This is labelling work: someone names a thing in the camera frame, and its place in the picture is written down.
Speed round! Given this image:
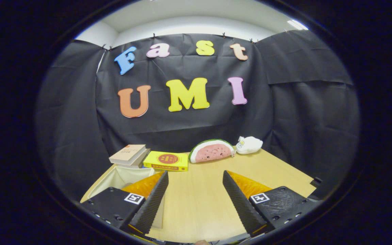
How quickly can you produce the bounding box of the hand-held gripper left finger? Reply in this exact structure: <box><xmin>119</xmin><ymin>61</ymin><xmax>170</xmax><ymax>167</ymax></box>
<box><xmin>79</xmin><ymin>170</ymin><xmax>169</xmax><ymax>235</ymax></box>

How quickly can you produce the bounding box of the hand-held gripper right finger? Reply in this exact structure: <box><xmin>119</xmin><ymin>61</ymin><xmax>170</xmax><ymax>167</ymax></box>
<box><xmin>222</xmin><ymin>170</ymin><xmax>322</xmax><ymax>238</ymax></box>

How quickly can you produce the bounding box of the beige fabric storage box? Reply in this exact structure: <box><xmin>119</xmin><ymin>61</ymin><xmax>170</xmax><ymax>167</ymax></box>
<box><xmin>86</xmin><ymin>166</ymin><xmax>166</xmax><ymax>229</ymax></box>

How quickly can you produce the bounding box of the grey book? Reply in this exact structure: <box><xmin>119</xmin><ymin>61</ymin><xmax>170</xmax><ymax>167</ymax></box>
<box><xmin>125</xmin><ymin>148</ymin><xmax>151</xmax><ymax>169</ymax></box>

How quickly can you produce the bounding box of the yellow book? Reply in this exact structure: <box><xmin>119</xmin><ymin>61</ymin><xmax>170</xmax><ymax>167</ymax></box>
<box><xmin>143</xmin><ymin>151</ymin><xmax>189</xmax><ymax>172</ymax></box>

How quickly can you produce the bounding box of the beige book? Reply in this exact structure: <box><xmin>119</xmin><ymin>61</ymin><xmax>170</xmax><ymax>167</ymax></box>
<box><xmin>109</xmin><ymin>144</ymin><xmax>147</xmax><ymax>166</ymax></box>

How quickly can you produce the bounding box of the white plush toy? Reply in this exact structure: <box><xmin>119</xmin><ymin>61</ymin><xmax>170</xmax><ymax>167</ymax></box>
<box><xmin>235</xmin><ymin>136</ymin><xmax>263</xmax><ymax>155</ymax></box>

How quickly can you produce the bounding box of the watermelon slice plush toy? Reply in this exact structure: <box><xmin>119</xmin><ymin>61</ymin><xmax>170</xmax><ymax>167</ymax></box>
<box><xmin>189</xmin><ymin>139</ymin><xmax>235</xmax><ymax>164</ymax></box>

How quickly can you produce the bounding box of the small ceiling light panel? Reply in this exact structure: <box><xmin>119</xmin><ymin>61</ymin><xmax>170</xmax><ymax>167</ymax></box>
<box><xmin>287</xmin><ymin>19</ymin><xmax>309</xmax><ymax>31</ymax></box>

